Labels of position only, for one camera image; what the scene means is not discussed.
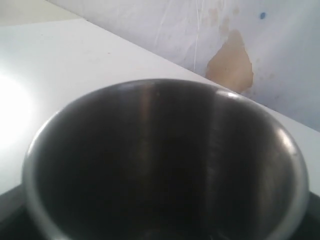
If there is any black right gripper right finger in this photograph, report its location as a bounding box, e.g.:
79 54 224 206
292 192 320 240

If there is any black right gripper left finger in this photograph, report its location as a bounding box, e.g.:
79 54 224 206
0 186 38 240

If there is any stainless steel cup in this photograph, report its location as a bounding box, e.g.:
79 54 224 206
22 79 309 240

